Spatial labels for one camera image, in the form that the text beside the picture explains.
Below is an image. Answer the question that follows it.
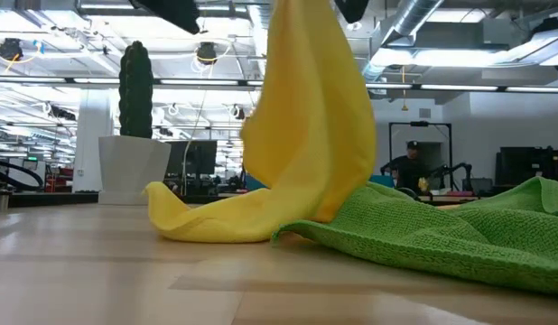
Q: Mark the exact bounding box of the yellow microfiber towel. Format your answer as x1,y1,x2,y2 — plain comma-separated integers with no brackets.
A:
143,0,378,244

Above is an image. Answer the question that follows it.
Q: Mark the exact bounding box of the green microfiber towel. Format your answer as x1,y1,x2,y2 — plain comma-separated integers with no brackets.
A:
272,176,558,297

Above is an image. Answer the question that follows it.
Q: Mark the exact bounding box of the black round ceiling fixture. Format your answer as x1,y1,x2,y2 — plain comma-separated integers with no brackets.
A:
0,38,23,62
196,42,219,65

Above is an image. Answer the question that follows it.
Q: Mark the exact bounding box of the long ceiling light strip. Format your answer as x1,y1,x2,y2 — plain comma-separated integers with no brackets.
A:
367,83,558,94
0,76,265,87

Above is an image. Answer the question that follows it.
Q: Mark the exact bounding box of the green cactus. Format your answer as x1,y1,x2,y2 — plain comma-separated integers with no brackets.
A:
118,40,154,140

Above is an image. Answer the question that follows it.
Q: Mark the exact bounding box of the black background monitor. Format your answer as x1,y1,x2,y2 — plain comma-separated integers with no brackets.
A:
164,139,219,178

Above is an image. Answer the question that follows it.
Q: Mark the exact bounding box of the white pillar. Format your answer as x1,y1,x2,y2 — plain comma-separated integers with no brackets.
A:
72,88,115,193

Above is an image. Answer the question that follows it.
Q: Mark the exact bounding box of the white hexagonal plant pot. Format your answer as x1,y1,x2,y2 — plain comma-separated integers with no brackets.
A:
97,135,172,207

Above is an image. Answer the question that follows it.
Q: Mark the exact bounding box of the person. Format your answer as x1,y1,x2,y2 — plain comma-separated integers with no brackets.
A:
380,140,432,196

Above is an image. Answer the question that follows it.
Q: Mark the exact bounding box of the teal plastic bin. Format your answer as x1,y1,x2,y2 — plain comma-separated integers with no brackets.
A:
244,173,396,193

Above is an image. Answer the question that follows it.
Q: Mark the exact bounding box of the black background cabinet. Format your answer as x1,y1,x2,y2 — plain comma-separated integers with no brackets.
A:
495,145,558,186

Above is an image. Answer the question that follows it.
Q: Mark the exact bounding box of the black background rig frame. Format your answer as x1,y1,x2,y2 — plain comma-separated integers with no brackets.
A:
387,120,454,190

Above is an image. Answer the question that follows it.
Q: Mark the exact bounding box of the black aluminium table frame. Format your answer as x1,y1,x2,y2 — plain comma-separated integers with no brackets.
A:
0,191,244,209

